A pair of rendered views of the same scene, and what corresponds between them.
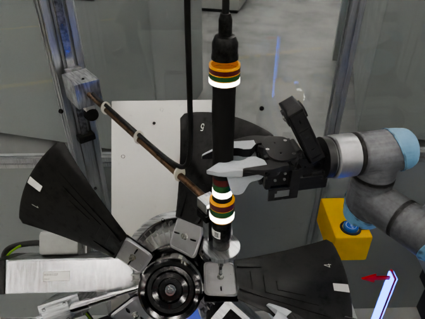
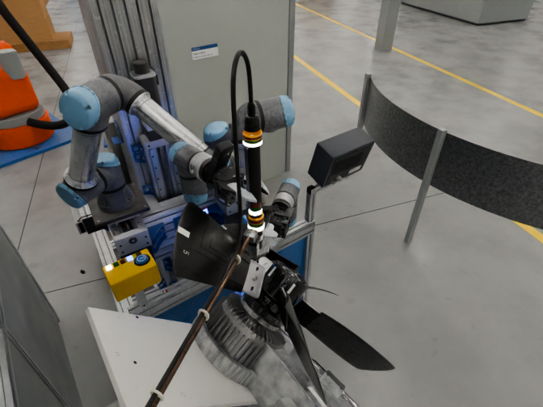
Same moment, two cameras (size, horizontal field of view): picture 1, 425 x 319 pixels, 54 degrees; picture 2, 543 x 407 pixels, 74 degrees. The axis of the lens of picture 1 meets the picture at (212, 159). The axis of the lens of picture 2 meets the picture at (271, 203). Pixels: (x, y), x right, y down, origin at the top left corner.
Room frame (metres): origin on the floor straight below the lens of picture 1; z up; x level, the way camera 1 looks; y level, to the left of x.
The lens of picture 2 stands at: (0.91, 0.61, 2.01)
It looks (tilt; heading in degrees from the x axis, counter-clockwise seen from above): 38 degrees down; 236
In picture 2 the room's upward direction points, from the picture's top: straight up
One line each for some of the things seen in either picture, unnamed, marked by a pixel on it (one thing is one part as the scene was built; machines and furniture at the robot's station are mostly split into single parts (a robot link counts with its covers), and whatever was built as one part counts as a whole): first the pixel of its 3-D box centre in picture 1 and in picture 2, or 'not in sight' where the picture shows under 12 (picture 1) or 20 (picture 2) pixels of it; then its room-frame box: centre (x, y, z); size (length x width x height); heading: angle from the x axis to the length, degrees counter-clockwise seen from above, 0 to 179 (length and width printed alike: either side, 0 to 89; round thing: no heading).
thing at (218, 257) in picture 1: (217, 227); (255, 238); (0.54, -0.01, 1.32); 0.09 x 0.07 x 0.10; 37
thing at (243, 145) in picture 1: (229, 160); (242, 199); (0.57, -0.03, 1.46); 0.09 x 0.03 x 0.06; 93
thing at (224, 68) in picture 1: (224, 73); (252, 137); (0.54, -0.02, 1.62); 0.04 x 0.04 x 0.03
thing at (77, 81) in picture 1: (81, 87); not in sight; (1.04, 0.36, 1.36); 0.10 x 0.07 x 0.08; 37
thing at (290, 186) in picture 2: not in sight; (288, 192); (0.22, -0.29, 1.17); 0.11 x 0.08 x 0.09; 39
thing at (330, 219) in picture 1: (342, 229); (132, 275); (0.84, -0.37, 1.02); 0.16 x 0.10 x 0.11; 2
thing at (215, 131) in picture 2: not in sight; (217, 138); (0.27, -0.78, 1.20); 0.13 x 0.12 x 0.14; 170
